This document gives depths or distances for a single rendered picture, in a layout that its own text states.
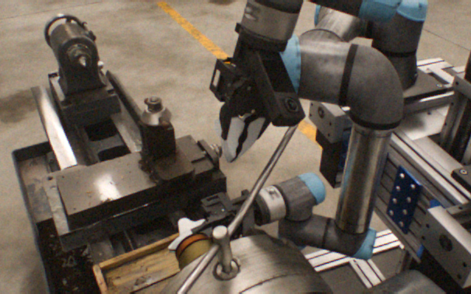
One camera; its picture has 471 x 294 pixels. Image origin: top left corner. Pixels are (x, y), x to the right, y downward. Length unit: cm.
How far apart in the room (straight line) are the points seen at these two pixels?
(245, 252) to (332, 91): 33
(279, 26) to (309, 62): 22
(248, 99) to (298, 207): 39
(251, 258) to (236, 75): 27
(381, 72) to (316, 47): 12
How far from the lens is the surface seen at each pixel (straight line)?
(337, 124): 127
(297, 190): 102
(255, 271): 71
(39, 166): 213
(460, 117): 128
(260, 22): 65
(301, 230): 109
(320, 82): 86
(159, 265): 118
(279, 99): 63
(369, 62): 86
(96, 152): 162
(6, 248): 261
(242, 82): 67
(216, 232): 65
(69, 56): 168
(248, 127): 72
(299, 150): 294
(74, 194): 128
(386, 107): 88
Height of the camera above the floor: 180
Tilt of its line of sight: 38 degrees down
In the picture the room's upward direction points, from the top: straight up
